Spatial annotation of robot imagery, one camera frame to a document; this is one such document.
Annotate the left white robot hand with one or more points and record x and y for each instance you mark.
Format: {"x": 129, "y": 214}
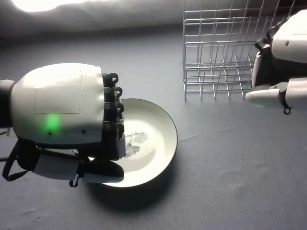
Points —
{"x": 62, "y": 95}

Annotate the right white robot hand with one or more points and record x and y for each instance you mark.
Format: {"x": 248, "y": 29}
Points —
{"x": 290, "y": 45}

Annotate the white plate ginkgo leaf print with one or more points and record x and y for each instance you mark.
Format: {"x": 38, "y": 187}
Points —
{"x": 153, "y": 134}

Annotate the grey table cloth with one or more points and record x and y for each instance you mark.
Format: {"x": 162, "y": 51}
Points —
{"x": 227, "y": 167}

